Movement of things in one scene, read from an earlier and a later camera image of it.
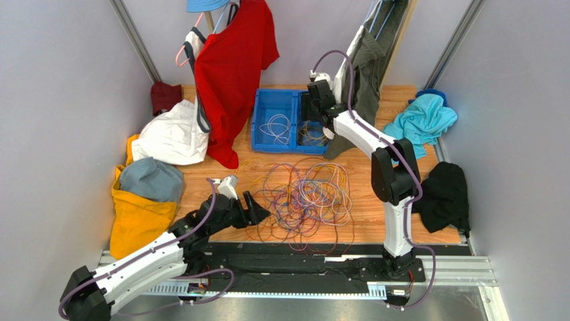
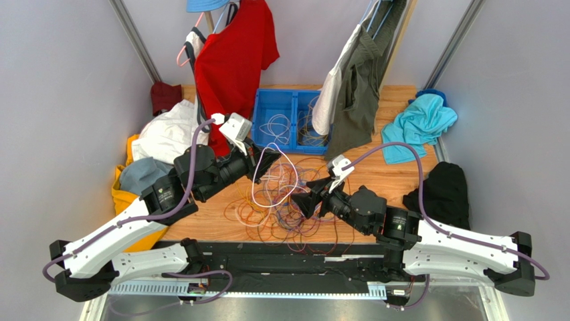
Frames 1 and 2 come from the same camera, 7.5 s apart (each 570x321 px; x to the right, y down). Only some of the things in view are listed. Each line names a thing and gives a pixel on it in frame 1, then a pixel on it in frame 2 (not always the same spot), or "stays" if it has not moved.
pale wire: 278,126 stays
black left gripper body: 238,217 → 251,158
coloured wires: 310,204 stays
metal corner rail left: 144,55 stays
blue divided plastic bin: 277,126 stays
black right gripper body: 318,90 → 321,198
